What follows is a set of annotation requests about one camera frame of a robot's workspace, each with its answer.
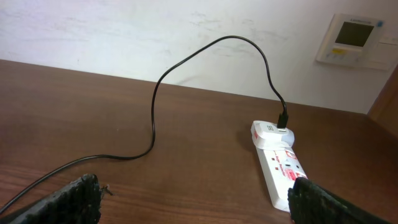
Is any white usb charger plug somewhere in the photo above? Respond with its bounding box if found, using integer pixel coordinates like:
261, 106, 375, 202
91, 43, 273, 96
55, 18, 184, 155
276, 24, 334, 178
251, 121, 295, 149

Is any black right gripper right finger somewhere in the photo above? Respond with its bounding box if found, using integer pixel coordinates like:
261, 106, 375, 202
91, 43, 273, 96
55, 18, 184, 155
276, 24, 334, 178
288, 177, 389, 224

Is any white power strip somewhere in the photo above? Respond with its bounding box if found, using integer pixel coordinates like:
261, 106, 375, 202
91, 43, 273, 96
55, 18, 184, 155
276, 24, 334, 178
253, 138, 308, 212

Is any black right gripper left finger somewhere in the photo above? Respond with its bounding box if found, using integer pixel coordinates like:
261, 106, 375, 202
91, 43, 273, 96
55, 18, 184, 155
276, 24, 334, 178
1, 174, 102, 224

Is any brown wooden door frame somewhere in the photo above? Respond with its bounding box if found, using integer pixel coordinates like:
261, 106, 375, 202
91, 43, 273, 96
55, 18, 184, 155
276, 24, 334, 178
368, 67, 397, 138

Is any white wall thermostat panel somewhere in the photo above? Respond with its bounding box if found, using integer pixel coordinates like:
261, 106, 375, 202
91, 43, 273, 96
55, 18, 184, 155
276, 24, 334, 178
315, 14, 397, 70

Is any black usb charging cable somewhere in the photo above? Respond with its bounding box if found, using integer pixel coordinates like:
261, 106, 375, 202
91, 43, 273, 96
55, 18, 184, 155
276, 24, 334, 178
0, 35, 289, 215

